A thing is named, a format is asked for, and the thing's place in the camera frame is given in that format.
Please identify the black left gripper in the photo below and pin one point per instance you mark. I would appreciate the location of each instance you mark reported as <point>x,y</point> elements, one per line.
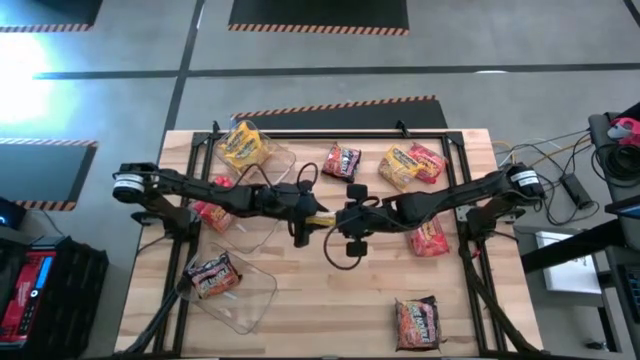
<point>285,202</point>

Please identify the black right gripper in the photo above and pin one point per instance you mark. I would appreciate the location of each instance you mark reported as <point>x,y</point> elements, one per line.
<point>365,220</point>

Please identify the black Fire Noodle packet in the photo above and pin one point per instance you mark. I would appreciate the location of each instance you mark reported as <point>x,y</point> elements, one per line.
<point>212,276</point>
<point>342,162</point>
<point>417,325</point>

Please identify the red Maruchan noodle packet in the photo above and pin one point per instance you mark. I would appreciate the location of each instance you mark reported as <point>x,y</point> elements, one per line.
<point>430,162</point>
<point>215,217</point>
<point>224,181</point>
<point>427,240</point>

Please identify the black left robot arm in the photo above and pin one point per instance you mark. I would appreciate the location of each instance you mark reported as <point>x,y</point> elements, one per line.
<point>200,187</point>

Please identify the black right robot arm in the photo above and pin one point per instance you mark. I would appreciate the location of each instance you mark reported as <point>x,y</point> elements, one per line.
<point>450,197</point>

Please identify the clear plastic bin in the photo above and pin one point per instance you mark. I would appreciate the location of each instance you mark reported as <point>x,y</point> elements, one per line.
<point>250,235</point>
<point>250,305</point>
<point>280,160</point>

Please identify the black floor mat striped edge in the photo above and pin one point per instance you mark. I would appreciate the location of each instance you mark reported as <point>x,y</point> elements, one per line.
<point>40,172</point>
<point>45,12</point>
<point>320,15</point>
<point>350,117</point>

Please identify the black metal crossbar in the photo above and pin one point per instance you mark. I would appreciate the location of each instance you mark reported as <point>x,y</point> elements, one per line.
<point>570,247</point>

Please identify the white box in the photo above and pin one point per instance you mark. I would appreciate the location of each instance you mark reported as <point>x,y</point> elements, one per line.
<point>570,260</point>

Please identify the black power adapter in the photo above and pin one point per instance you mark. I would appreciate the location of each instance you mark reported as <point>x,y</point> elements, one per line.
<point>577,191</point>

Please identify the black ribbed crate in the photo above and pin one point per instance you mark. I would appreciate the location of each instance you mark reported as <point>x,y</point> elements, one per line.
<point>80,295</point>

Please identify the grey side desk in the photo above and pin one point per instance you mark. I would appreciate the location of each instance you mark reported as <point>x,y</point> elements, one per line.
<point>599,127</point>

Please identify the small black floor object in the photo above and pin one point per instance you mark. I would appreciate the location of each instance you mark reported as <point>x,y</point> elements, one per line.
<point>595,345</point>

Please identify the dark side desk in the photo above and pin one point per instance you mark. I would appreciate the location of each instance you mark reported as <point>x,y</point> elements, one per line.
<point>620,300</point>

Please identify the red black equipment unit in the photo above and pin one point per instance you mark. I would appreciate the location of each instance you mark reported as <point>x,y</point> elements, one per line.
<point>25,295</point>

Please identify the pink red handheld tool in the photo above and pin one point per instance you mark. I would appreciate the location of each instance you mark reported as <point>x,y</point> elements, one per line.
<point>625,129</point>

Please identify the dark device with blue light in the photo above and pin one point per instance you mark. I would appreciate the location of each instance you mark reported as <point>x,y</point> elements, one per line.
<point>10,212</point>

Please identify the black aluminium table frame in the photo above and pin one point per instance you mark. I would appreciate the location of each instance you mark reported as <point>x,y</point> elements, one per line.
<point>375,135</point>

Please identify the black frame clamp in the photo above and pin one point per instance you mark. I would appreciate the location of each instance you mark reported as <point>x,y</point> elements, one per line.
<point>401,126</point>
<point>216,126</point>

